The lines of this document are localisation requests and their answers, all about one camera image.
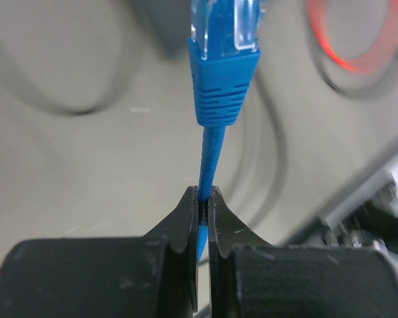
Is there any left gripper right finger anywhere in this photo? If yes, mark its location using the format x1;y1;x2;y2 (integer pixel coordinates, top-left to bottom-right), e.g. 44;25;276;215
208;187;398;317

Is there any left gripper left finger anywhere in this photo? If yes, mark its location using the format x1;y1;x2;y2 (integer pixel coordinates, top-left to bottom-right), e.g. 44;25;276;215
0;186;198;317

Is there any blue ethernet cable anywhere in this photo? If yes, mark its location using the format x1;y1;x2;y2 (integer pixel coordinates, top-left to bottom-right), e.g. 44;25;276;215
187;0;268;266

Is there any black ethernet cable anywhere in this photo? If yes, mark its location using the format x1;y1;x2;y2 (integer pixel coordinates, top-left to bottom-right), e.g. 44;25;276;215
301;0;398;100

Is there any red ethernet cable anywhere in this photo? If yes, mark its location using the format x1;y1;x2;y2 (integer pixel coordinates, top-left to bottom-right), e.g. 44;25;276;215
306;0;398;76

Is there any black power adapter cable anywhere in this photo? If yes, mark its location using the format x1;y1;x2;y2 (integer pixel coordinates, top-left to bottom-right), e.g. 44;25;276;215
0;32;143;117

